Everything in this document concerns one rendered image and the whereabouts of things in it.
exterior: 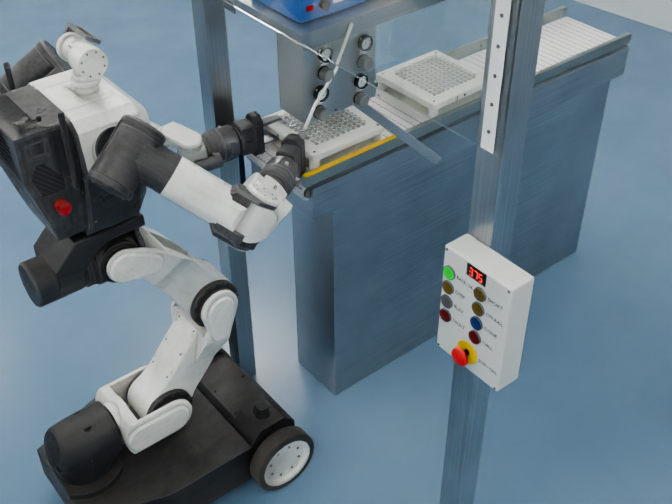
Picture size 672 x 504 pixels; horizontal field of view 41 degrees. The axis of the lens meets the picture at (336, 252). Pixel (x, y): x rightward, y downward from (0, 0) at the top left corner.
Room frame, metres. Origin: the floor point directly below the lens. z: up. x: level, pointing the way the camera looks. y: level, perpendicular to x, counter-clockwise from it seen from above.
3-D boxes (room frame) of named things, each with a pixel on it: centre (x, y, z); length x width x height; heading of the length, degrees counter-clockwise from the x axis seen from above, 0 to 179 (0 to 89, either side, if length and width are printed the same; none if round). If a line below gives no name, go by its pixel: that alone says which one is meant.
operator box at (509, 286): (1.29, -0.28, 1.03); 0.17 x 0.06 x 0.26; 38
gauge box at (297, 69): (1.98, 0.02, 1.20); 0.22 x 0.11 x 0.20; 128
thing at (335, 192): (2.44, -0.36, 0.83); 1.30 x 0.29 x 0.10; 128
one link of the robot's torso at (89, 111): (1.70, 0.58, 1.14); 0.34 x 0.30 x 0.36; 38
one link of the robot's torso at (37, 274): (1.68, 0.60, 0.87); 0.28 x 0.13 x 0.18; 128
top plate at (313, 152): (2.13, 0.04, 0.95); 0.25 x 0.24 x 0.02; 128
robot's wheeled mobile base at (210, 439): (1.75, 0.51, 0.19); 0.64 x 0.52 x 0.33; 128
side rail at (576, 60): (2.33, -0.44, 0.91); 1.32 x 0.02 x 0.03; 128
